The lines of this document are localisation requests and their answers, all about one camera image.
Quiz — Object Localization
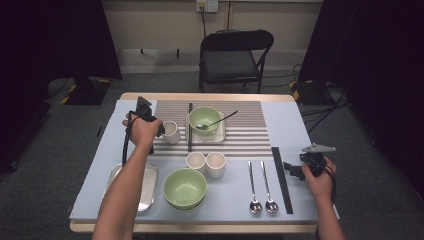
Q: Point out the row of black chopsticks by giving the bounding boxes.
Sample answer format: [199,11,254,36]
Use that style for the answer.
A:
[270,146,295,215]

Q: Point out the person's left hand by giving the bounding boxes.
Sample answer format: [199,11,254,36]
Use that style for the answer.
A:
[121,111,164,148]

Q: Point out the metal spoon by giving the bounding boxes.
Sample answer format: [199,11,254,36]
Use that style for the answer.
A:
[195,110,239,131]
[247,160,264,215]
[260,160,280,214]

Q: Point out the white ceramic cup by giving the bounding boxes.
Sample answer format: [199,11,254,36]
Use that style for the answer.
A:
[205,151,227,179]
[185,151,207,173]
[162,120,181,145]

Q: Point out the black curtain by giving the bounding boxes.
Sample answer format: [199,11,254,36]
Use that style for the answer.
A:
[297,0,424,201]
[0,0,123,174]

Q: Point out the black wall cable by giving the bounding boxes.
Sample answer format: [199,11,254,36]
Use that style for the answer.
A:
[199,5,208,38]

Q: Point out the striped placemat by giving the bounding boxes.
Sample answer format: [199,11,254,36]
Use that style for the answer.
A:
[145,99,274,158]

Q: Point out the single black chopstick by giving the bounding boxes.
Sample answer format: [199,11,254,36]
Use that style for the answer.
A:
[189,102,194,153]
[187,102,192,153]

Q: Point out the light blue table board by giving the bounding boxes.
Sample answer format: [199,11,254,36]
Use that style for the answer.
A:
[69,99,340,224]

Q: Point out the black floor cables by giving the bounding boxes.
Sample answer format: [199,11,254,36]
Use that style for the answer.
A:
[259,63,350,134]

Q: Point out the black folding chair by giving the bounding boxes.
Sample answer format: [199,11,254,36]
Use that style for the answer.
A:
[198,29,275,94]

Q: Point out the white wall socket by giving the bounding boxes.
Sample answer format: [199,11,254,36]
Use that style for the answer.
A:
[195,0,219,14]

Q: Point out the green bowl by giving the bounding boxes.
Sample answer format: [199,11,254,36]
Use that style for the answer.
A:
[188,106,222,138]
[163,167,208,208]
[165,194,207,212]

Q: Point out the person's right hand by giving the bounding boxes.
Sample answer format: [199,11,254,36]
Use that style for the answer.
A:
[300,156,338,205]

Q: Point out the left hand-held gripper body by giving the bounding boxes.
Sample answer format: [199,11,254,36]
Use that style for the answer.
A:
[134,95,158,123]

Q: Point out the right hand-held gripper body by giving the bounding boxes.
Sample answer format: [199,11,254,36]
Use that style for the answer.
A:
[299,143,337,178]

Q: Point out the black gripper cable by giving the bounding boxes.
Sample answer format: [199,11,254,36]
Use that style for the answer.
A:
[121,111,141,167]
[314,163,338,240]

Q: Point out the black stand base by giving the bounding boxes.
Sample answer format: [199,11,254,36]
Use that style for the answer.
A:
[288,79,331,106]
[60,74,113,106]

